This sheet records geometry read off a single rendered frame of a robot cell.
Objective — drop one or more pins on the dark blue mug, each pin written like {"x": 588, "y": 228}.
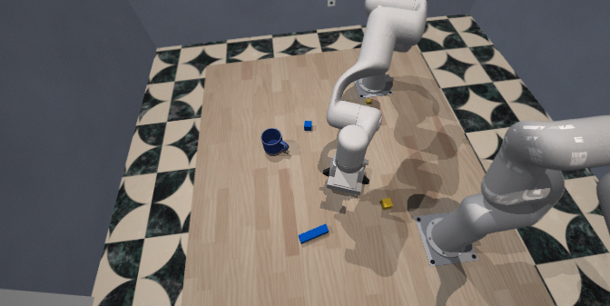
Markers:
{"x": 272, "y": 142}

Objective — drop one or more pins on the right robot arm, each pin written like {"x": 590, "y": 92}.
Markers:
{"x": 391, "y": 23}

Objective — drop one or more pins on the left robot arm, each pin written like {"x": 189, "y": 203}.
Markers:
{"x": 517, "y": 193}

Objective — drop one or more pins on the yellow cube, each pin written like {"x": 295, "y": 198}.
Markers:
{"x": 386, "y": 204}

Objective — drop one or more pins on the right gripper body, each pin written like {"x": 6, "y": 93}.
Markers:
{"x": 333, "y": 167}

